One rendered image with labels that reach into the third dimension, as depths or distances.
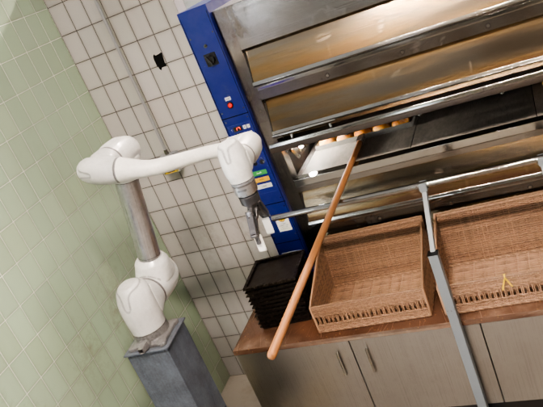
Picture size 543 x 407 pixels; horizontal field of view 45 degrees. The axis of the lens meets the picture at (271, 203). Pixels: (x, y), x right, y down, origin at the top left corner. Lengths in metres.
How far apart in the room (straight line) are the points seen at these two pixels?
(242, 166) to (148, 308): 0.79
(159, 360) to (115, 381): 0.56
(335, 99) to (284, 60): 0.30
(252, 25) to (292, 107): 0.43
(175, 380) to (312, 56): 1.57
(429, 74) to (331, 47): 0.46
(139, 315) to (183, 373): 0.32
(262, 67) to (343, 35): 0.42
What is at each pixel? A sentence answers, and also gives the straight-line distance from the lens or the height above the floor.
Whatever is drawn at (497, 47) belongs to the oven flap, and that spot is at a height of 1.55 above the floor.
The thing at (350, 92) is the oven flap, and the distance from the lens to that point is 3.15.
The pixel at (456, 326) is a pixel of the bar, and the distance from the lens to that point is 2.96.
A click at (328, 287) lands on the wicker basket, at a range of 3.45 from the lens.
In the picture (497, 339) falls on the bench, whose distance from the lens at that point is 3.06.
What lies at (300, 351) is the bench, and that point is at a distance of 3.27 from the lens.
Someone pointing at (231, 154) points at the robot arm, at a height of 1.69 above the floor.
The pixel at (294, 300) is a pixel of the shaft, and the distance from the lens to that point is 2.30.
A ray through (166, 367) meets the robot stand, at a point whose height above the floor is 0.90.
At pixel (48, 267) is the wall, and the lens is 3.13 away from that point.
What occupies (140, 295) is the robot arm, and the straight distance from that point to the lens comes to 2.79.
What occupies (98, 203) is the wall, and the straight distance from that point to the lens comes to 3.47.
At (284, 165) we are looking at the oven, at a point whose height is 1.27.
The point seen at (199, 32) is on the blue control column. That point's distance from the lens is 3.25.
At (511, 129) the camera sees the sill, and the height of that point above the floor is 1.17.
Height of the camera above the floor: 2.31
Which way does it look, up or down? 21 degrees down
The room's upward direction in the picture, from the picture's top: 23 degrees counter-clockwise
